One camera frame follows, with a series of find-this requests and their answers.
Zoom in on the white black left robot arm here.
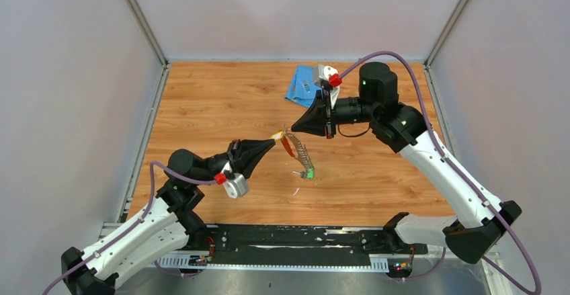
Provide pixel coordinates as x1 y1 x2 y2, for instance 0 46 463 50
61 139 276 294

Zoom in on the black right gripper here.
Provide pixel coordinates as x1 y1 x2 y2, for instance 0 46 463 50
291 89 378 139

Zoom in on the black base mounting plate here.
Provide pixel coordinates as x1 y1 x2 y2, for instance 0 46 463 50
160 224 428 269

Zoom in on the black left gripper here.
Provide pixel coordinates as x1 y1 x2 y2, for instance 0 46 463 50
192 137 276 186

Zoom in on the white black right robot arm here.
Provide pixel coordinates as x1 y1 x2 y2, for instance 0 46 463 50
291 62 522 264

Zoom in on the blue folded cloth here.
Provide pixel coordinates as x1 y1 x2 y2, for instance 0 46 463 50
285 65 321 108

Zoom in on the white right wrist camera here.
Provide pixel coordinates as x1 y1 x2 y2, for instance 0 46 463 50
313 64 341 108

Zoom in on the metal keyring plate with spring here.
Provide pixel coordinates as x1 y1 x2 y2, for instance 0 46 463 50
281 130 315 171

